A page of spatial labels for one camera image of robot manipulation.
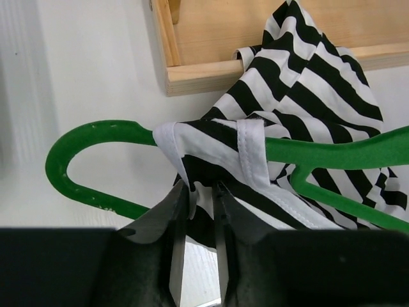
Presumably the black white striped top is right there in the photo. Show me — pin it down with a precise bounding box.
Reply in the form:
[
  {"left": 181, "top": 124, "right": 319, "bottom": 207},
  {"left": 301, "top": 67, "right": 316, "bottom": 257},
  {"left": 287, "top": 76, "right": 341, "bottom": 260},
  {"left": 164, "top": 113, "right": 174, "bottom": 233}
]
[{"left": 152, "top": 0, "right": 408, "bottom": 249}]

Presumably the wooden clothes rack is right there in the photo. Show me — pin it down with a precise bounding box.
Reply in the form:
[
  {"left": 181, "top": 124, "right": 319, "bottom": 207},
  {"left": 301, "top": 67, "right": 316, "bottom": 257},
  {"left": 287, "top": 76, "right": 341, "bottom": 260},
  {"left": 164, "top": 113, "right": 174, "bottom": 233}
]
[{"left": 150, "top": 1, "right": 408, "bottom": 96}]

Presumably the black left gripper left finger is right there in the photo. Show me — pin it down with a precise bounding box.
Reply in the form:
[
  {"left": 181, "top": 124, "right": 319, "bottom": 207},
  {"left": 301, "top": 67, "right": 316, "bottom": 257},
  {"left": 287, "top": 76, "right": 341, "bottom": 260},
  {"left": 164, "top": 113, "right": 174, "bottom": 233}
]
[{"left": 1, "top": 182, "right": 189, "bottom": 306}]

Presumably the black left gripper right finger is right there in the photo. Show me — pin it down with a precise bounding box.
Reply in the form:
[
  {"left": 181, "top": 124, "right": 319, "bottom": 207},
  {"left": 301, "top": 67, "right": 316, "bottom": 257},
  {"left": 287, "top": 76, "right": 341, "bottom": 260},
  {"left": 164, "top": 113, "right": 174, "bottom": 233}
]
[{"left": 213, "top": 183, "right": 408, "bottom": 306}]

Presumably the green hanger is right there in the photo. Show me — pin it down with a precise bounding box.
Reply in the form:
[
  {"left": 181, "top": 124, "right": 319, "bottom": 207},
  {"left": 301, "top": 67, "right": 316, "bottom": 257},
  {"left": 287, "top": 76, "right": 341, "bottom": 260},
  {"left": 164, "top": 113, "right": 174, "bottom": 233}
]
[{"left": 45, "top": 120, "right": 408, "bottom": 232}]

